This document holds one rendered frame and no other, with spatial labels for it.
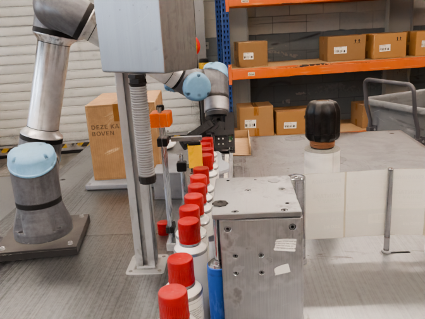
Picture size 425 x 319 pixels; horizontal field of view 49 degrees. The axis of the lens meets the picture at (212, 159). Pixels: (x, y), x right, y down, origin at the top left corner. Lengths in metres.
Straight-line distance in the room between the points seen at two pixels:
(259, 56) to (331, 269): 3.97
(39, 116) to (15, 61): 4.28
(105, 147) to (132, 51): 0.83
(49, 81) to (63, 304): 0.59
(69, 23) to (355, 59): 4.20
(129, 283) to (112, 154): 0.70
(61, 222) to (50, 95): 0.34
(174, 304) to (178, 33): 0.50
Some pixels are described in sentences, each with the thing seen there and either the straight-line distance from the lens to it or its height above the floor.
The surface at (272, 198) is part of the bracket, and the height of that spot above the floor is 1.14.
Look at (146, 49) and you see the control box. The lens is 0.85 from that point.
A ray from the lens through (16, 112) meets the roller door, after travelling 5.69.
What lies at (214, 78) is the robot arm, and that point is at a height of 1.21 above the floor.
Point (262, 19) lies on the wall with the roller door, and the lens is 5.60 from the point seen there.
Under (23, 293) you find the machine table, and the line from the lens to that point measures 1.12.
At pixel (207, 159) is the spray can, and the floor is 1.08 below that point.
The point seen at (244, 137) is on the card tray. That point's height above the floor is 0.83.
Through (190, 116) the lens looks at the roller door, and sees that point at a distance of 5.46.
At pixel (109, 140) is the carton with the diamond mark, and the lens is 1.66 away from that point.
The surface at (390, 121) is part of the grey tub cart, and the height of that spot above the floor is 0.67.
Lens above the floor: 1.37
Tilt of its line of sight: 16 degrees down
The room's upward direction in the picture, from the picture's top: 3 degrees counter-clockwise
